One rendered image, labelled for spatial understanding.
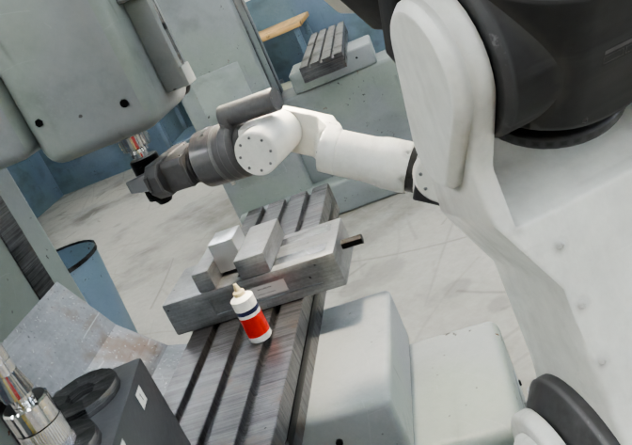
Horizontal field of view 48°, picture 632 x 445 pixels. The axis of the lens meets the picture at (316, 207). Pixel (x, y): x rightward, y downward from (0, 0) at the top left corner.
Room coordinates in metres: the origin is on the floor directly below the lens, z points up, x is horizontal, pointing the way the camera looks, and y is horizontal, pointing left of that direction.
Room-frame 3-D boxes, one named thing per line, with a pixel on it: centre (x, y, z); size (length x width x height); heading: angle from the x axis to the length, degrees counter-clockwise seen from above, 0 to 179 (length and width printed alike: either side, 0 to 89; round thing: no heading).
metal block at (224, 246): (1.26, 0.18, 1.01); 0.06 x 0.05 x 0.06; 164
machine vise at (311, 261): (1.25, 0.15, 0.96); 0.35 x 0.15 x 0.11; 74
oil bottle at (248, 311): (1.08, 0.17, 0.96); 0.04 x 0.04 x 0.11
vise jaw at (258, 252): (1.24, 0.13, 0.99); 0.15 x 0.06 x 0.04; 164
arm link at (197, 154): (1.06, 0.14, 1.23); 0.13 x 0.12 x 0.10; 151
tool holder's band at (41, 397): (0.64, 0.34, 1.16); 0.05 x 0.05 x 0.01
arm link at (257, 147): (1.00, 0.04, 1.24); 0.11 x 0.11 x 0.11; 61
